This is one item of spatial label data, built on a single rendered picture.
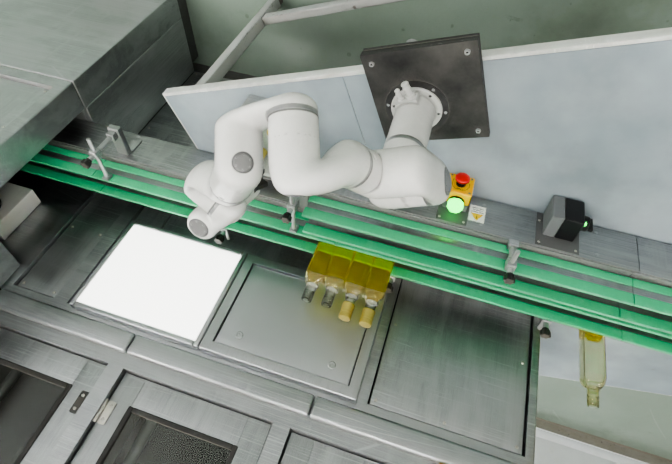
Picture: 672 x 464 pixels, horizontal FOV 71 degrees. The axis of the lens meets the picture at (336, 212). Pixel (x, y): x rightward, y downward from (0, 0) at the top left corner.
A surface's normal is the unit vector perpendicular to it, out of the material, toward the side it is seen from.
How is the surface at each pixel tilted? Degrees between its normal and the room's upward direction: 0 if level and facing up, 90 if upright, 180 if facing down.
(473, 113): 2
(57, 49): 90
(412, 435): 90
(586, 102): 0
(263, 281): 90
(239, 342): 90
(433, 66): 2
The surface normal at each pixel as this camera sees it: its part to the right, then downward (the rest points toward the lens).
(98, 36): 0.02, -0.63
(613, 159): -0.31, 0.73
